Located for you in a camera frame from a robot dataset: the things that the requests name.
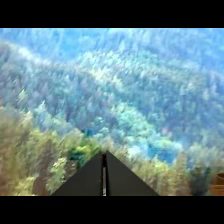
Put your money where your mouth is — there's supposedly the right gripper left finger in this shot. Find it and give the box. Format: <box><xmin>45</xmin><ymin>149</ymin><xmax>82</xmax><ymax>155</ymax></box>
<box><xmin>51</xmin><ymin>151</ymin><xmax>104</xmax><ymax>197</ymax></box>

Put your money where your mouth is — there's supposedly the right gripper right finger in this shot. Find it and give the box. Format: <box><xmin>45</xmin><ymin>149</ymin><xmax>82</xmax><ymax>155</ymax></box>
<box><xmin>105</xmin><ymin>150</ymin><xmax>160</xmax><ymax>197</ymax></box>

